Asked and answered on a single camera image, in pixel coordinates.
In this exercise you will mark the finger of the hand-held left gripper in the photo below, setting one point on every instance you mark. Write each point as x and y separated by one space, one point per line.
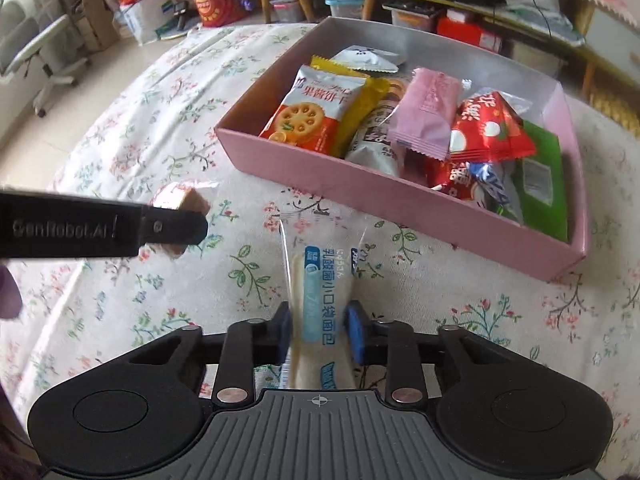
175 227

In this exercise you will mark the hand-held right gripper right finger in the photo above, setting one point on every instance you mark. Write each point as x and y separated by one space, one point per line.
357 332

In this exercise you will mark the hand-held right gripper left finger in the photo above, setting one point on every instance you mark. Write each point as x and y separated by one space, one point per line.
282 335

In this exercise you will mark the small clear-wrapped cake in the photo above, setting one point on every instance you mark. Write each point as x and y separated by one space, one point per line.
175 197

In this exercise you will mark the white bread packet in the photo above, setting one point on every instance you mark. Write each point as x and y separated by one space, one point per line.
320 300

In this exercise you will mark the pink cardboard box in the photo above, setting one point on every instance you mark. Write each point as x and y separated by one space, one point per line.
350 180

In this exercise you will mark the orange biscuit packet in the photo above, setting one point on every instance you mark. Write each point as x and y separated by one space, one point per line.
305 115

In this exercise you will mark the red snack packet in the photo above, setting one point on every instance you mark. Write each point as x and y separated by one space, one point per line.
495 135
457 182

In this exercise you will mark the silver snack packet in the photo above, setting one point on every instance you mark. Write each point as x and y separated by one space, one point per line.
375 147

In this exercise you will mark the pink snack packet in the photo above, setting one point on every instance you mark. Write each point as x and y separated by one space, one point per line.
427 110

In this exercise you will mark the yellow snack packet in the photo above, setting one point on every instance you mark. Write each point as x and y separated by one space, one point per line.
372 97

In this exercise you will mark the green snack packet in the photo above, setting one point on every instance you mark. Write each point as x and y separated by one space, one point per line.
542 180

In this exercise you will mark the grey small snack packet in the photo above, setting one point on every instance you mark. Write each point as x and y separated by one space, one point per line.
365 57

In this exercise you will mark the person's left hand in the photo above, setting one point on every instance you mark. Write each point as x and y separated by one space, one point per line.
9 295

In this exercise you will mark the grey office chair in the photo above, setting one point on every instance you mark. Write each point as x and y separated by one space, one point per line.
45 45

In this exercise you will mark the white paper bag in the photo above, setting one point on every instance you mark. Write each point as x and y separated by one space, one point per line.
145 20

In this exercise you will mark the wooden media cabinet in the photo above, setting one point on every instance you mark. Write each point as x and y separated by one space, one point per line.
265 5

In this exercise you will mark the clear storage box blue lid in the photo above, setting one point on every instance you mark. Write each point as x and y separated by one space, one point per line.
345 10

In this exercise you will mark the red flat box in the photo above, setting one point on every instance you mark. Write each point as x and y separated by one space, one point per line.
465 35

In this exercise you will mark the clear box with black keyboard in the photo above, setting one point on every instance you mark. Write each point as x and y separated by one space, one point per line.
415 20

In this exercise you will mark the yellow egg tray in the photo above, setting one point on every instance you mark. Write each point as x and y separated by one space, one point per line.
617 110

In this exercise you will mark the pile of papers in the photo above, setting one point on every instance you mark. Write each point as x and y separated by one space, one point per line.
540 20

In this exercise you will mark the white cabinet drawer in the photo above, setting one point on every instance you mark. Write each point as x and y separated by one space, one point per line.
615 35

